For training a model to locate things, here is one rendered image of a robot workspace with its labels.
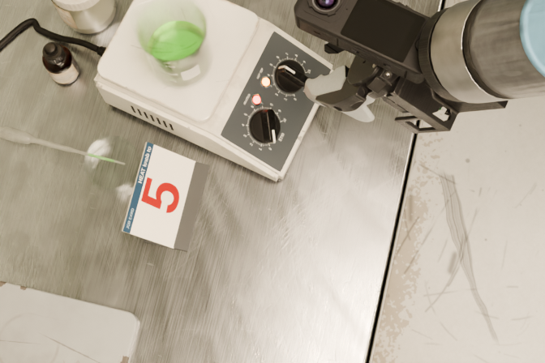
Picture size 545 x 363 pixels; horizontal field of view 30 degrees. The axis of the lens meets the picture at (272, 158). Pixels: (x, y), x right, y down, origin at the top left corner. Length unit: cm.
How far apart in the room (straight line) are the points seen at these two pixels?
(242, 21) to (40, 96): 23
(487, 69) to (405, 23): 11
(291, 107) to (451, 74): 30
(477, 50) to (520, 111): 37
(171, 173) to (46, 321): 18
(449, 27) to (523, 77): 8
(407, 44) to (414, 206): 28
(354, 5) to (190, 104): 23
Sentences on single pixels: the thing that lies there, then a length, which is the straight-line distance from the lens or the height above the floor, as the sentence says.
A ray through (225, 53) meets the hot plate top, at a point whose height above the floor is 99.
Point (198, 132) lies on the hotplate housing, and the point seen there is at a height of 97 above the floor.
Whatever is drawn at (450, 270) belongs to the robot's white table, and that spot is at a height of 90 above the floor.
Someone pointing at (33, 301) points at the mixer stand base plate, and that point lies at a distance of 101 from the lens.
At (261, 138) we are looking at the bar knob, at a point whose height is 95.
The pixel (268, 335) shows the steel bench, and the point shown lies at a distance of 99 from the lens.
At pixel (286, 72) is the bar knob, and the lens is 97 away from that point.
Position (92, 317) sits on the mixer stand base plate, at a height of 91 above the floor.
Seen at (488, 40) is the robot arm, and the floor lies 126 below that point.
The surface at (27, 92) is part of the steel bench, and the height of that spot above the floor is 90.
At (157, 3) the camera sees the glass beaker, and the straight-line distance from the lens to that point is 91.
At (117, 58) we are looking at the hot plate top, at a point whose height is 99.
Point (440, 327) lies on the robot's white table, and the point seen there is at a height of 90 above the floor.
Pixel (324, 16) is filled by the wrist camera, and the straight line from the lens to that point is 78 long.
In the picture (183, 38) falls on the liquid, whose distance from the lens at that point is 94.
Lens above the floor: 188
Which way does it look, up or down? 75 degrees down
